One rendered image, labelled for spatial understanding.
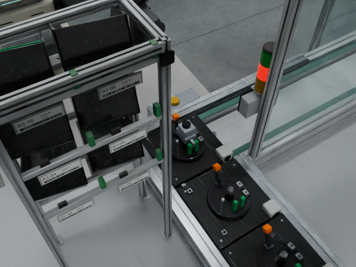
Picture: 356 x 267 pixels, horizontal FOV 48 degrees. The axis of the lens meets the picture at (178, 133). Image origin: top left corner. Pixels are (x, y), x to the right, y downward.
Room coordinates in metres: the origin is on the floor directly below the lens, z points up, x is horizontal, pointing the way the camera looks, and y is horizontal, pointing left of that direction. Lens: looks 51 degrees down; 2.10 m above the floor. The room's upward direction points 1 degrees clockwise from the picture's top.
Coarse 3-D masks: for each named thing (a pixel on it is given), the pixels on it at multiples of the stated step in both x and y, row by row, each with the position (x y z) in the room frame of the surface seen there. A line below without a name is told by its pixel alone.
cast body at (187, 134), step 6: (186, 120) 0.87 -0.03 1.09; (180, 126) 0.85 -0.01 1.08; (186, 126) 0.85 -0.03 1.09; (192, 126) 0.86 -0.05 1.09; (180, 132) 0.85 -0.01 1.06; (186, 132) 0.83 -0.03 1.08; (192, 132) 0.84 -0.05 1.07; (180, 138) 0.85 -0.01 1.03; (186, 138) 0.83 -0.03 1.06; (192, 138) 0.83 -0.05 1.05; (186, 144) 0.82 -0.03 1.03; (192, 144) 0.82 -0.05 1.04
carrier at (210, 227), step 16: (208, 176) 0.73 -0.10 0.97; (224, 176) 0.73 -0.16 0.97; (240, 176) 0.73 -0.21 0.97; (208, 192) 0.66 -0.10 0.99; (224, 192) 0.66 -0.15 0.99; (240, 192) 0.66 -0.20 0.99; (256, 192) 0.67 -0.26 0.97; (192, 208) 0.61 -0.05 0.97; (208, 208) 0.61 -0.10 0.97; (224, 208) 0.60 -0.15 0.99; (240, 208) 0.60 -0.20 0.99; (256, 208) 0.62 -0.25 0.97; (272, 208) 0.61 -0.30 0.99; (208, 224) 0.56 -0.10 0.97; (224, 224) 0.56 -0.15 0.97; (240, 224) 0.56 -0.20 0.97; (256, 224) 0.56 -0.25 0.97; (224, 240) 0.51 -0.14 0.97
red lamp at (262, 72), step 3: (261, 66) 0.85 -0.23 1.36; (258, 69) 0.86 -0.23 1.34; (261, 69) 0.85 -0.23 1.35; (264, 69) 0.84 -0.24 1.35; (267, 69) 0.84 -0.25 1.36; (258, 72) 0.86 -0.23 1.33; (261, 72) 0.84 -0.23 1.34; (264, 72) 0.84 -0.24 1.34; (267, 72) 0.84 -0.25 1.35; (258, 75) 0.85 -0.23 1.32; (261, 75) 0.84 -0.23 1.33; (264, 75) 0.84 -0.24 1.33; (267, 75) 0.84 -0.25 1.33; (261, 78) 0.84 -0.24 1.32; (264, 78) 0.84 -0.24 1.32; (264, 81) 0.84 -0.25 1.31
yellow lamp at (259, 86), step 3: (258, 78) 0.85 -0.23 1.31; (255, 81) 0.86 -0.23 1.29; (258, 81) 0.85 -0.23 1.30; (261, 81) 0.84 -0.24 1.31; (255, 84) 0.86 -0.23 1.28; (258, 84) 0.85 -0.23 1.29; (261, 84) 0.84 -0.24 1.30; (264, 84) 0.84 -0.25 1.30; (255, 87) 0.85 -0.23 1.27; (258, 87) 0.84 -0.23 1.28; (261, 87) 0.84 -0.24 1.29; (255, 90) 0.85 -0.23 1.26; (258, 90) 0.84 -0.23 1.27; (261, 90) 0.84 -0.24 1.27; (261, 93) 0.84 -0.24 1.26
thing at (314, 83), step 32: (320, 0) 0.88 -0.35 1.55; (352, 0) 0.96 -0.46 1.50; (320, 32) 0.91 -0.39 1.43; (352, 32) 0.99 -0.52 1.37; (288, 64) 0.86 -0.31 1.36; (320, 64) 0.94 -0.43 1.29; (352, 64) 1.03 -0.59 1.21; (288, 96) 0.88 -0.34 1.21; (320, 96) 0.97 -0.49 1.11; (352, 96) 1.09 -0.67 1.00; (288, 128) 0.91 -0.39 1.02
